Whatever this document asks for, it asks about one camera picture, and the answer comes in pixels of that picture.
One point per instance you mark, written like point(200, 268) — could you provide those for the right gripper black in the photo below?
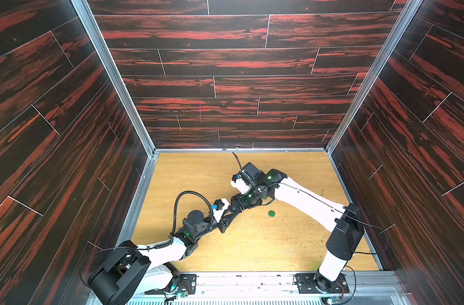
point(249, 198)

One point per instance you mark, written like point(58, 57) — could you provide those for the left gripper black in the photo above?
point(225, 222)

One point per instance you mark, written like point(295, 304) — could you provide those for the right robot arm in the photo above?
point(342, 222)

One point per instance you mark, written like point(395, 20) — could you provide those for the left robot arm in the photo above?
point(131, 270)

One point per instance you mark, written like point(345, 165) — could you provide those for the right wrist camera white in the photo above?
point(247, 178)

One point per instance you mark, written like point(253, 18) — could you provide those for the front aluminium rail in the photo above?
point(359, 287)

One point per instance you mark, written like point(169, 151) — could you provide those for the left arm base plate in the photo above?
point(181, 285)

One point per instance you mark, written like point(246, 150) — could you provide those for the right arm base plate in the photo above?
point(314, 283)

